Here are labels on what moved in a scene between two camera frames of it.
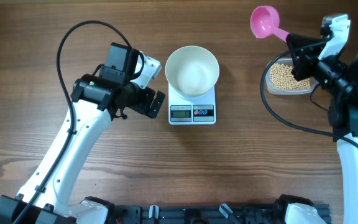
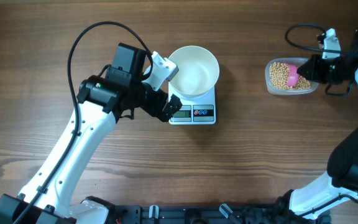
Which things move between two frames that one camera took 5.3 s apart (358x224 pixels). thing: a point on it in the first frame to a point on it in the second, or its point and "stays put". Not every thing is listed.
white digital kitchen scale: [181, 111] stays put
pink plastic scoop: [265, 22] to [293, 77]
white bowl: [192, 71] stays put
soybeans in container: [281, 76] stays put
